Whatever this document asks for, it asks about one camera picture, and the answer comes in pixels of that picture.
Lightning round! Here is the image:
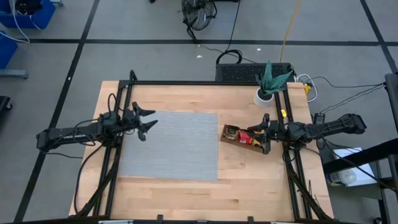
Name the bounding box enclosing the grey woven placemat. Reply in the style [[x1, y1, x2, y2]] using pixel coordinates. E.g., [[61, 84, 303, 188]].
[[118, 111, 220, 182]]

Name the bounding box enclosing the black aluminium table frame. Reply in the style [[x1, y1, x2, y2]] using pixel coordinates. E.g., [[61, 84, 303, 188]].
[[70, 70, 335, 224]]

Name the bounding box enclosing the snake plant in white pot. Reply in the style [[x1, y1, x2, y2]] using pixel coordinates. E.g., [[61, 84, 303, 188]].
[[253, 60, 294, 108]]

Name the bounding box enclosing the wooden compartment organizer box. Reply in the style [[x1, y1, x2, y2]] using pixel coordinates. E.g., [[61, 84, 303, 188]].
[[220, 123, 271, 155]]

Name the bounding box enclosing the grey cart base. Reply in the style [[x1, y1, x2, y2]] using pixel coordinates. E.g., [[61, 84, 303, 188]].
[[0, 68, 29, 79]]

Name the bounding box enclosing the white box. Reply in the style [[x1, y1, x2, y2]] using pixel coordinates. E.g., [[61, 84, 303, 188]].
[[325, 147, 377, 187]]

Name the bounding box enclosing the black caster base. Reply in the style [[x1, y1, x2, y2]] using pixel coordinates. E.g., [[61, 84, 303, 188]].
[[0, 95, 13, 125]]

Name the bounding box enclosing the yellow cable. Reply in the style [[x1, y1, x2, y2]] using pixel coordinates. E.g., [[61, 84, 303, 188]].
[[279, 0, 302, 63]]

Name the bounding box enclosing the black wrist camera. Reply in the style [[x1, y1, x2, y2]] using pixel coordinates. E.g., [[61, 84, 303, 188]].
[[98, 111, 121, 128], [285, 123, 307, 141]]

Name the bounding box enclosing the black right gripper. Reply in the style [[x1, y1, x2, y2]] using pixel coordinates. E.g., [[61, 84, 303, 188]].
[[247, 113, 289, 155]]

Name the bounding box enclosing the red tea packet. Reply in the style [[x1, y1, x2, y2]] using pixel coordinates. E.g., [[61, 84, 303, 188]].
[[238, 129, 254, 146]]

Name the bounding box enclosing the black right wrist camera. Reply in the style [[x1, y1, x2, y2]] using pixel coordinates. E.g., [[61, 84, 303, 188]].
[[285, 123, 307, 141]]

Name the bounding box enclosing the black perforated computer case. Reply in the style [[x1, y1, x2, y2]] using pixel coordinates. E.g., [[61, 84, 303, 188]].
[[215, 63, 295, 83]]

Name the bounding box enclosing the black floor fan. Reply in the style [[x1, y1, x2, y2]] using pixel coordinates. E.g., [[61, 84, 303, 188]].
[[181, 0, 218, 44]]

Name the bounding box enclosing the black floor cable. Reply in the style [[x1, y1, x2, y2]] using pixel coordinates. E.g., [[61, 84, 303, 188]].
[[215, 0, 246, 65]]

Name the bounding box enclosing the black stand beam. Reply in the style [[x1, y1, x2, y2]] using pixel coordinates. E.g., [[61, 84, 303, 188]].
[[322, 138, 398, 175]]

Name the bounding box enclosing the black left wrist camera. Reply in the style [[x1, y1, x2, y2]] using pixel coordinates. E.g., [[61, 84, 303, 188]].
[[98, 111, 121, 128]]

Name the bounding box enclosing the tan tea packet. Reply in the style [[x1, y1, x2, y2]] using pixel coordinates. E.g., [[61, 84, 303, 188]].
[[224, 124, 240, 139]]

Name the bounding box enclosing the white power cable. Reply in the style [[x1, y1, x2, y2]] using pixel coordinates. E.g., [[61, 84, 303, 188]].
[[295, 73, 318, 103]]

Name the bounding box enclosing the black stand post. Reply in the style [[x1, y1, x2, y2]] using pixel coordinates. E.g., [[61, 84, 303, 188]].
[[377, 73, 398, 224]]

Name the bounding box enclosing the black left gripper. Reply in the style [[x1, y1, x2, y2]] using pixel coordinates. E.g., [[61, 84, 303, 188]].
[[123, 101, 159, 142]]

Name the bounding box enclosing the blue plastic bin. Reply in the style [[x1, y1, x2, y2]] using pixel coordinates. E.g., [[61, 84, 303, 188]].
[[0, 0, 57, 30], [0, 30, 19, 70]]

